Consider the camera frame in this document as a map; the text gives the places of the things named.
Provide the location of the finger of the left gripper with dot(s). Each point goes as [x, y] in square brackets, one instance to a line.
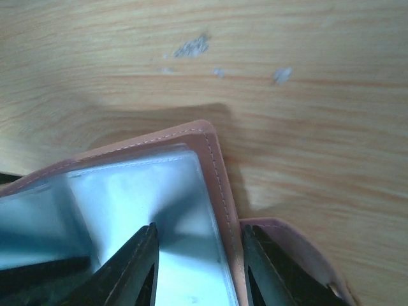
[44, 283]

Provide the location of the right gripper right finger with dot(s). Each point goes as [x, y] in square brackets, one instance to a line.
[273, 278]

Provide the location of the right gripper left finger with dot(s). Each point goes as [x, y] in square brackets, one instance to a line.
[129, 277]

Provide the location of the pink leather card holder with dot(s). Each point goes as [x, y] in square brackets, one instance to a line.
[92, 204]

